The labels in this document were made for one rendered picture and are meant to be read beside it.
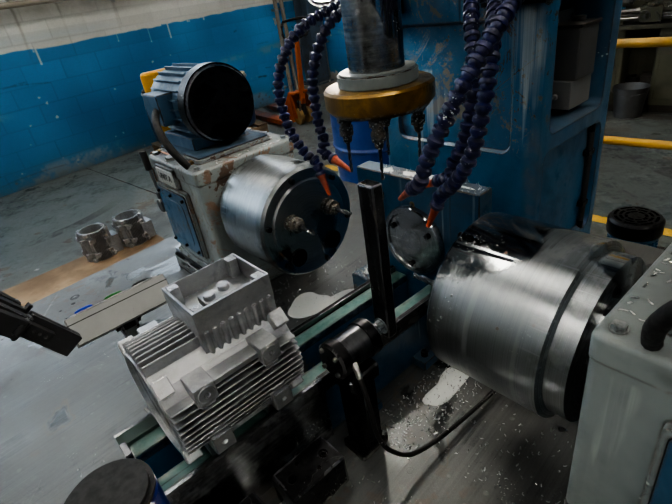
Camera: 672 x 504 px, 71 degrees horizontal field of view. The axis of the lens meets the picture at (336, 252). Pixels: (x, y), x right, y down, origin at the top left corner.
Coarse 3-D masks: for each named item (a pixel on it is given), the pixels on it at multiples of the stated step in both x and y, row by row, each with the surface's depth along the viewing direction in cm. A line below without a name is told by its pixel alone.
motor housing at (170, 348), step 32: (128, 352) 62; (160, 352) 61; (192, 352) 63; (224, 352) 64; (256, 352) 64; (288, 352) 68; (224, 384) 63; (256, 384) 66; (160, 416) 72; (192, 416) 60; (224, 416) 63; (192, 448) 61
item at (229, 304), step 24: (216, 264) 71; (240, 264) 72; (168, 288) 66; (192, 288) 70; (216, 288) 68; (240, 288) 64; (264, 288) 66; (192, 312) 60; (216, 312) 62; (240, 312) 65; (264, 312) 67; (216, 336) 63
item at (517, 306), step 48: (480, 240) 63; (528, 240) 60; (576, 240) 58; (432, 288) 65; (480, 288) 60; (528, 288) 56; (576, 288) 54; (624, 288) 58; (432, 336) 66; (480, 336) 59; (528, 336) 55; (576, 336) 52; (528, 384) 56; (576, 384) 56
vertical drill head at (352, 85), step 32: (352, 0) 67; (384, 0) 66; (352, 32) 69; (384, 32) 68; (352, 64) 72; (384, 64) 70; (416, 64) 74; (352, 96) 70; (384, 96) 68; (416, 96) 70; (352, 128) 79; (416, 128) 79
